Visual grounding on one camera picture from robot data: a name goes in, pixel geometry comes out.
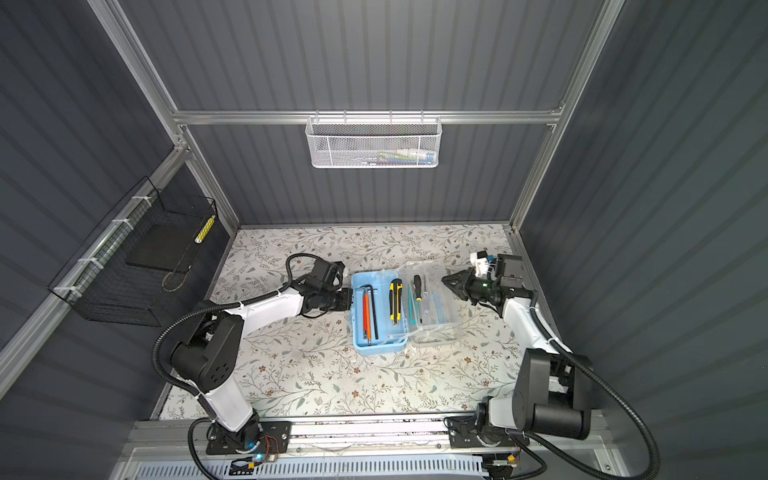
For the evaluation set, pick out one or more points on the black yellow screwdriver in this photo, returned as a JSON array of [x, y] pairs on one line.
[[418, 289]]

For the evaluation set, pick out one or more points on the orange pencil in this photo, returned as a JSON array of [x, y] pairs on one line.
[[370, 318]]

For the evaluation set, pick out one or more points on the clear tool box lid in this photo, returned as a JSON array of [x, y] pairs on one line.
[[441, 323]]

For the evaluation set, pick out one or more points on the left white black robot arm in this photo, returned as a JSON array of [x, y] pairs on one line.
[[198, 352]]

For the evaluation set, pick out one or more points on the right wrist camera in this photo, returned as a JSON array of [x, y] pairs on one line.
[[483, 264]]

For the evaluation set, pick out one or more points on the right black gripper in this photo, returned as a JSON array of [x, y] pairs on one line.
[[466, 286]]

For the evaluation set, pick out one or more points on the red handled hex key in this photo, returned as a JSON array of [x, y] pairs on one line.
[[366, 316]]

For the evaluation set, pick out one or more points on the black wire mesh basket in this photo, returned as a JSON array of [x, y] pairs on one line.
[[102, 287]]

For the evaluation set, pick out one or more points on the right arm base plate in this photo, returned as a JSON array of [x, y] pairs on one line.
[[465, 434]]

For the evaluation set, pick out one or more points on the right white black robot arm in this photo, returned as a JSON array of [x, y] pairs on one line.
[[551, 396]]

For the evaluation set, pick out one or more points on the blue plastic tool box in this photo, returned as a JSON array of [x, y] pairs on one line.
[[392, 338]]

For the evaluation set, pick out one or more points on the white wire mesh basket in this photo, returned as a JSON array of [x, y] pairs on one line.
[[333, 145]]

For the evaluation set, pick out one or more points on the black foam pad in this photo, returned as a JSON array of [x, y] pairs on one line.
[[165, 248]]

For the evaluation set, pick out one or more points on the markers in white basket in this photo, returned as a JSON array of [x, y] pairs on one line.
[[399, 158]]

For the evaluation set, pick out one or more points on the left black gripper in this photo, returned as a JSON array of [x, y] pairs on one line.
[[347, 299]]

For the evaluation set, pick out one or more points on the white slotted cable duct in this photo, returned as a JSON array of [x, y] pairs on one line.
[[440, 466]]

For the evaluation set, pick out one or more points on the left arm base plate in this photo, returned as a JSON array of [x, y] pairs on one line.
[[264, 437]]

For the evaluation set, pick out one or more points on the teal utility knife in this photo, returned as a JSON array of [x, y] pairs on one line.
[[412, 306]]

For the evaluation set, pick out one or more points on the yellow black utility knife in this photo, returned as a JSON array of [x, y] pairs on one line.
[[395, 294]]

